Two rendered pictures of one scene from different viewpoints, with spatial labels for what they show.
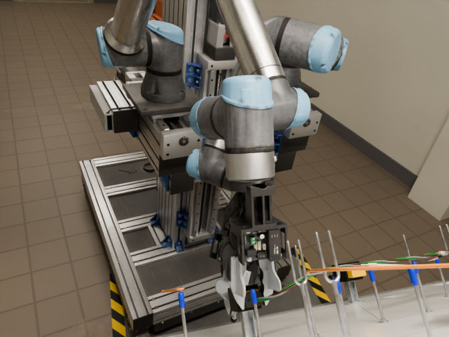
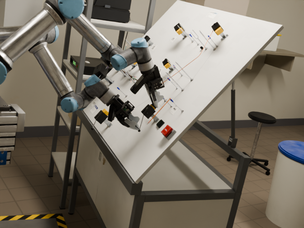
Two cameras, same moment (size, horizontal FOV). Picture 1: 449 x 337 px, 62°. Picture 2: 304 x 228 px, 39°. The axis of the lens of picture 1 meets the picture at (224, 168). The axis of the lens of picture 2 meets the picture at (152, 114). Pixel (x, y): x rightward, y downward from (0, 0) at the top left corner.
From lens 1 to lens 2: 2.13 m
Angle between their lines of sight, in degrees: 84
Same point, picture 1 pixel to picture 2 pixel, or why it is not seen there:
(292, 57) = (50, 39)
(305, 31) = not seen: hidden behind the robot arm
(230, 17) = (89, 25)
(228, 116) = (146, 51)
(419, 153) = not seen: outside the picture
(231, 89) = (144, 43)
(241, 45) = (98, 35)
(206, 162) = (77, 98)
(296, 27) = not seen: hidden behind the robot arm
